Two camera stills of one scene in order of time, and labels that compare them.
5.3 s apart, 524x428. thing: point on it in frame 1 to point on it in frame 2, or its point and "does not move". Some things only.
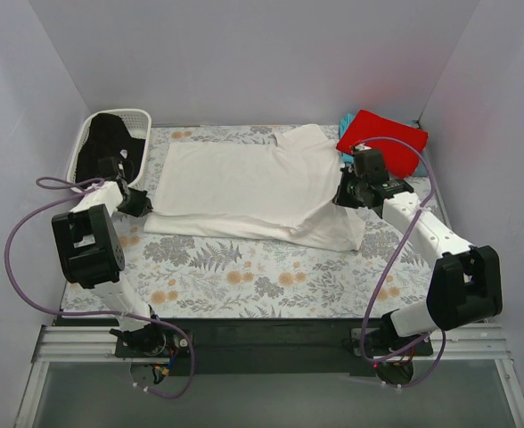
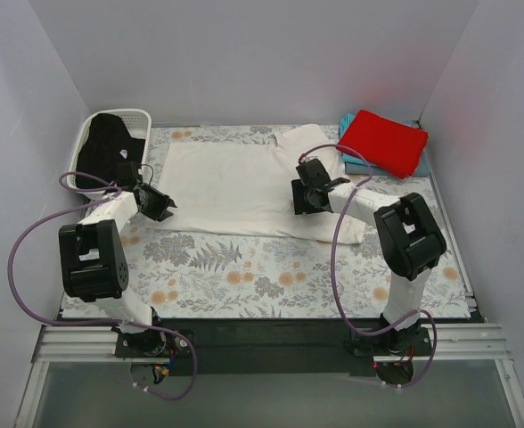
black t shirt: x=107 y=136 does not move
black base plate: x=266 y=347 does not move
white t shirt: x=283 y=184 does not move
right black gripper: x=345 y=192 to x=298 y=197
